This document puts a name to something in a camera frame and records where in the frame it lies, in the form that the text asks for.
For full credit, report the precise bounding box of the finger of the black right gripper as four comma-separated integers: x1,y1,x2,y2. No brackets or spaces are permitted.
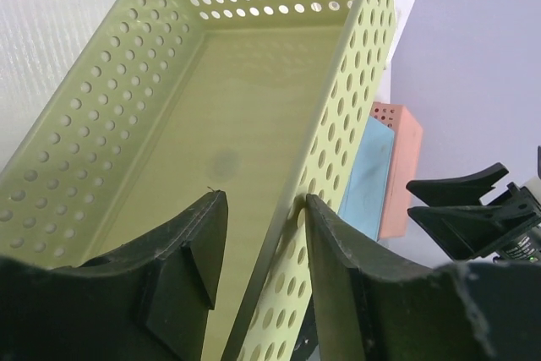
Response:
406,162,509,205
407,198,540,260

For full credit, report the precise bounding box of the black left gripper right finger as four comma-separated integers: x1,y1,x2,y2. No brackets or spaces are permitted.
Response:
305,194,540,360

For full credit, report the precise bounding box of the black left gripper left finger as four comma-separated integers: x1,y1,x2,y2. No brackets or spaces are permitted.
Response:
1,190,228,360

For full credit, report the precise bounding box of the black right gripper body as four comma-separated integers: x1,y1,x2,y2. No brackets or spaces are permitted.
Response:
498,177,541,267

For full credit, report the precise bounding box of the pink perforated plastic basket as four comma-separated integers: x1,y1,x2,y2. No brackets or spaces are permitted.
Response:
371,101,424,239

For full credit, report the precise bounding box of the blue basket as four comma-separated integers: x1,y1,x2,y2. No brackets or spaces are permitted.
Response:
338,117,394,241

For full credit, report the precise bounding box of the white perforated plastic basket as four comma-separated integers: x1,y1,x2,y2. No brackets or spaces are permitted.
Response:
374,0,415,103

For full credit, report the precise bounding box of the green perforated plastic basket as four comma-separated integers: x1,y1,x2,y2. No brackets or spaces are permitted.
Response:
1,0,396,360

